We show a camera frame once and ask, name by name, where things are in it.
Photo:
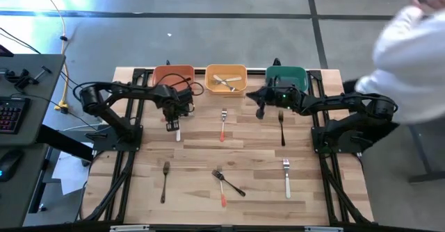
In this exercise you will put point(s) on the yellow plastic bin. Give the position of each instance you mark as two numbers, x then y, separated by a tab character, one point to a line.
226	67

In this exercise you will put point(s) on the orange plastic bin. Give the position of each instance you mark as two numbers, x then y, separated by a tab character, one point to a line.
167	73

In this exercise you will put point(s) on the white paper sheet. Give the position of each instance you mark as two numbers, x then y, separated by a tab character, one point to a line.
69	173

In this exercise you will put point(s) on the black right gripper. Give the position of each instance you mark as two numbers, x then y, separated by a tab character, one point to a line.
283	100

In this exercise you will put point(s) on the grey metal side table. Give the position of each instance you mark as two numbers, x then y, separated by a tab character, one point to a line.
420	155

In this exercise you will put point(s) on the green plastic bin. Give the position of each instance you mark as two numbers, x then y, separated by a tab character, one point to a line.
295	75

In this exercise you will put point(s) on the black clamp tool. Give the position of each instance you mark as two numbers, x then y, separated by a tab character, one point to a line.
21	81

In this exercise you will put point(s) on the black computer mouse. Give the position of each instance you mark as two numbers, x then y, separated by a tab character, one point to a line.
10	164

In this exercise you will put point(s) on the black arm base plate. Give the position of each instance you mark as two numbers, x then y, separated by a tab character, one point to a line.
318	145
104	143

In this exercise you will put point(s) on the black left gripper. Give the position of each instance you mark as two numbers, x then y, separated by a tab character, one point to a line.
175	103

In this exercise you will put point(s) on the black aluminium frame rails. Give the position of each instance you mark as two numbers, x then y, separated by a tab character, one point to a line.
127	157
325	159

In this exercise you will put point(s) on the grey desk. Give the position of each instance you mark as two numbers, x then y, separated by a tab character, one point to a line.
41	86

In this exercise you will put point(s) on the silver metal bracket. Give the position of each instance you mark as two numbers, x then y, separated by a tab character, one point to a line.
323	229
128	228

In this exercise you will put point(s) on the black table cross rail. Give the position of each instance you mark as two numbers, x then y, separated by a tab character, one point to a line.
200	71

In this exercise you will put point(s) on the black table edge rail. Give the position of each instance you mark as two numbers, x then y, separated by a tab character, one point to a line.
226	229

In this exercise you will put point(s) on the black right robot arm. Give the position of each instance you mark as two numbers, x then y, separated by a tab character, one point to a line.
347	101

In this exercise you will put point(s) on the person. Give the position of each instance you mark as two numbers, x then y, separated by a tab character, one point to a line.
410	62

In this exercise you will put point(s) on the black backlit keyboard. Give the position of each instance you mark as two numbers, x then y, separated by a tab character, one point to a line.
14	115

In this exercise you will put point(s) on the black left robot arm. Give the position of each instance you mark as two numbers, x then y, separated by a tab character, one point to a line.
132	90

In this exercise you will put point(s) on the black metal fork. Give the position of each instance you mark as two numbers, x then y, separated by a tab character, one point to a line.
163	190
282	134
233	187

